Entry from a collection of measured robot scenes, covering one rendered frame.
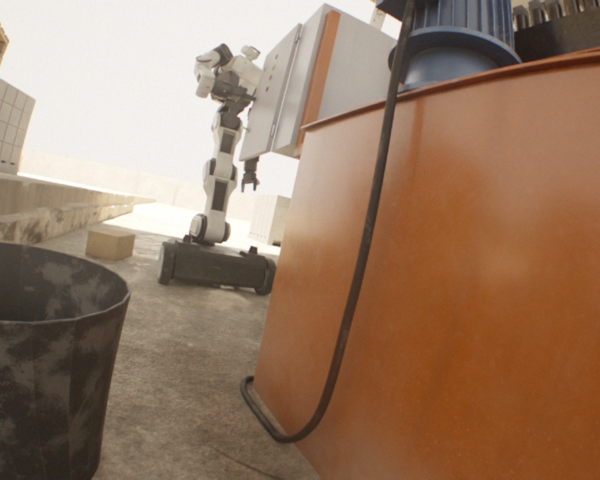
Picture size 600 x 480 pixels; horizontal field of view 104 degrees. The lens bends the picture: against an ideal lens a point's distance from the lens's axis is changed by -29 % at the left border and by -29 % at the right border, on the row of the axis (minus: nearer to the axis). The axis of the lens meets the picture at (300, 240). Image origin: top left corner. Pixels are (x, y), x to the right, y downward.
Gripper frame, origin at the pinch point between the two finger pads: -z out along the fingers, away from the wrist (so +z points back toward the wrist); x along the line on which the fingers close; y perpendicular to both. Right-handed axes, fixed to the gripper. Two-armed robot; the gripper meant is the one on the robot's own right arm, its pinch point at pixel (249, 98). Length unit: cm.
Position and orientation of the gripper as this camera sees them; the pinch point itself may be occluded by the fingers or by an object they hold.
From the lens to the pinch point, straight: 168.6
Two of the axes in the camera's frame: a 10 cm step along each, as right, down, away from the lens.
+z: -8.8, -1.7, -4.5
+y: -2.1, 9.8, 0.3
